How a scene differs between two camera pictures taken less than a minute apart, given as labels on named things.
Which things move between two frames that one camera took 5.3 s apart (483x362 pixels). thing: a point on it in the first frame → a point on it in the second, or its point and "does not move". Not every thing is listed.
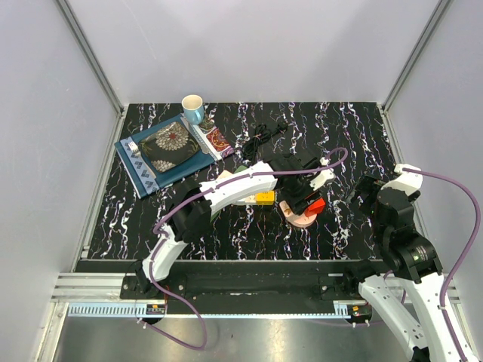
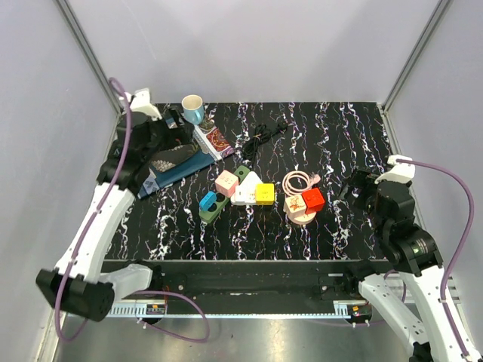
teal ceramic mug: x=193 y=108 does not move
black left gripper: x=299 y=204 → x=182 y=134
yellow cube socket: x=265 y=198 does not move
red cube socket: x=315 y=208 does not move
